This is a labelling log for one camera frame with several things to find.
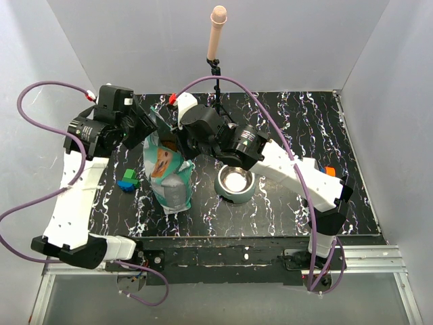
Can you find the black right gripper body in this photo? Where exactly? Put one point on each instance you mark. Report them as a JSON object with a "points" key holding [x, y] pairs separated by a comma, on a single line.
{"points": [[206, 149]]}

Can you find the black tripod stand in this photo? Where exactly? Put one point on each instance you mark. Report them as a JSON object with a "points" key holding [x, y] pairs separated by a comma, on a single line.
{"points": [[216, 103]]}

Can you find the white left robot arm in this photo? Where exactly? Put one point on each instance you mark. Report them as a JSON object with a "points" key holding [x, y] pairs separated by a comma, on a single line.
{"points": [[88, 147]]}

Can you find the teal double pet bowl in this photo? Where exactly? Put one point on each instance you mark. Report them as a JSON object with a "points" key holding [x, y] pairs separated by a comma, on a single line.
{"points": [[235, 184]]}

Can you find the aluminium rail frame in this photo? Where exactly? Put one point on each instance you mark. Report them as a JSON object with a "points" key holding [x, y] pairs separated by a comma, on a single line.
{"points": [[352, 259]]}

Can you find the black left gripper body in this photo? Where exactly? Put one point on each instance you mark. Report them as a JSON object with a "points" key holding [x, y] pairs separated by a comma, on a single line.
{"points": [[128, 124]]}

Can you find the green pet food bag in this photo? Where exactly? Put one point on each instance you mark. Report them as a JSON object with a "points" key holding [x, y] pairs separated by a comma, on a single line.
{"points": [[168, 173]]}

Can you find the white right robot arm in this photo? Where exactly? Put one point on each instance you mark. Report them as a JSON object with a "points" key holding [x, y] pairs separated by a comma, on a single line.
{"points": [[256, 152]]}

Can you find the blue toy block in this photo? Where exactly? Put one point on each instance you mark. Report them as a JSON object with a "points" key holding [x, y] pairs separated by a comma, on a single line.
{"points": [[126, 186]]}

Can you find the orange small toy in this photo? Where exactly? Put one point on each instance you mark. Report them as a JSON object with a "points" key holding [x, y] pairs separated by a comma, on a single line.
{"points": [[330, 171]]}

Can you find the beige microphone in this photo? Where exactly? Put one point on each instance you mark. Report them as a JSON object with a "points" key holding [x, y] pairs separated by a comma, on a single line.
{"points": [[218, 18]]}

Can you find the green toy block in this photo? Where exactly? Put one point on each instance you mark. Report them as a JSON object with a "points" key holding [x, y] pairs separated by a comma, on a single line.
{"points": [[130, 177]]}

